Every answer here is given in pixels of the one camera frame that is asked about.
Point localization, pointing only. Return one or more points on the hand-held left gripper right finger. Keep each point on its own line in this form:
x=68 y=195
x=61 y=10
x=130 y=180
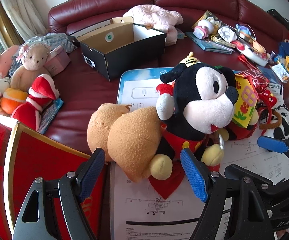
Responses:
x=194 y=175

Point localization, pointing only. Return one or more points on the panda plush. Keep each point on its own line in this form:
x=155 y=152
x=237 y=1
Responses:
x=282 y=131

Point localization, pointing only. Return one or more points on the brown fuzzy headband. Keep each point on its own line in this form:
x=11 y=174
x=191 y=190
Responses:
x=277 y=122

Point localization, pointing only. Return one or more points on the small white plush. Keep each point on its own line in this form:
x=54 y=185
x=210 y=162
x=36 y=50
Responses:
x=2 y=83

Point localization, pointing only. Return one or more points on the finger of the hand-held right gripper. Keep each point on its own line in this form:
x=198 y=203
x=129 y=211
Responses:
x=249 y=176
x=272 y=143

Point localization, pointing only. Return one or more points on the red foil packet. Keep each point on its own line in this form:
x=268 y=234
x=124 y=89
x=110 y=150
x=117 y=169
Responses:
x=255 y=80

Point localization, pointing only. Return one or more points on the white face mask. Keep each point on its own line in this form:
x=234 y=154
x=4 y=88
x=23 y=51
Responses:
x=227 y=33

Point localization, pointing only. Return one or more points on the blue book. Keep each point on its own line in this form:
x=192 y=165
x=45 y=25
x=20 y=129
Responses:
x=209 y=45

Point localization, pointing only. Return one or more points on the small picture card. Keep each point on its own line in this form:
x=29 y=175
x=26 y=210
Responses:
x=280 y=72

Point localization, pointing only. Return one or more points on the blue building block toy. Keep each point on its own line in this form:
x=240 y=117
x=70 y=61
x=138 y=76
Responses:
x=285 y=47

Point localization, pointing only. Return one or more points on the yellow toy package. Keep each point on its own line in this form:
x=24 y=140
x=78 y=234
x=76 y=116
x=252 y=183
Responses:
x=207 y=16

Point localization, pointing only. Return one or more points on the red white santa plush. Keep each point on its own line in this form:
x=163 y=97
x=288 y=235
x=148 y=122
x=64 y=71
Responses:
x=42 y=87

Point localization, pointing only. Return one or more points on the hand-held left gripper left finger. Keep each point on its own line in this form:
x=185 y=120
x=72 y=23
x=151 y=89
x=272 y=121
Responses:
x=94 y=172

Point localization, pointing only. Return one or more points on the pink storage box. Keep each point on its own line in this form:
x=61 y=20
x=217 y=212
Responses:
x=57 y=62

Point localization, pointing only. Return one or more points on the orange plush toy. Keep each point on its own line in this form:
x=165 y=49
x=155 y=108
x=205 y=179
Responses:
x=132 y=140

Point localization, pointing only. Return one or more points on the large pink plush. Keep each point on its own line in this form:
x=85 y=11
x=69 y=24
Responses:
x=4 y=57

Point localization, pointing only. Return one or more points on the black shoe box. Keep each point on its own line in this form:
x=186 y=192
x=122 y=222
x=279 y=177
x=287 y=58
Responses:
x=124 y=57

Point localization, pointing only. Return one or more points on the white toy tray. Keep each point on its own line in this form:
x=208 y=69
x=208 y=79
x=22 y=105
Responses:
x=254 y=55

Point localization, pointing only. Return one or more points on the red cardboard box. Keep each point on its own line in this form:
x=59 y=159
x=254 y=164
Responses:
x=47 y=155

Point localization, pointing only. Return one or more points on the grey floral cloth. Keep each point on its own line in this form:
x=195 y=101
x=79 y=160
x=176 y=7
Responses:
x=52 y=40

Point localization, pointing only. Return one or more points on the cream curtain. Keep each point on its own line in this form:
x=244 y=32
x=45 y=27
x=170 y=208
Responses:
x=22 y=10

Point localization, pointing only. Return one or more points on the yellow tiger plush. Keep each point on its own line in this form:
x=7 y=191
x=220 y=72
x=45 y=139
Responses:
x=189 y=58

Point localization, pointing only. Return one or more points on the pink padded garment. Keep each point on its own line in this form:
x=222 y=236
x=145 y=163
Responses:
x=154 y=15

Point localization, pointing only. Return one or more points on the white instruction sheet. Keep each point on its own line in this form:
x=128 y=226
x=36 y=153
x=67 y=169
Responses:
x=139 y=205

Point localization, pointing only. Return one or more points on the red headband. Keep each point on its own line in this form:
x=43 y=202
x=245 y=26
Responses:
x=268 y=100

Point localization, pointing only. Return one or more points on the black white mouse plush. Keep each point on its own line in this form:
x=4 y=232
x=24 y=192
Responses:
x=202 y=85

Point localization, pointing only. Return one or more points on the round orange plush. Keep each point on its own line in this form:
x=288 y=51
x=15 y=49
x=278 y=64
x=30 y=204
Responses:
x=12 y=100

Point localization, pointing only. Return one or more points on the pink white round toy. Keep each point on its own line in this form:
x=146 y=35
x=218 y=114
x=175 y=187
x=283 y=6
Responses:
x=203 y=28

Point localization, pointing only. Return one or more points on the yellow foam house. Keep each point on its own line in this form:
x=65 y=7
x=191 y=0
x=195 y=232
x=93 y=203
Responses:
x=245 y=100

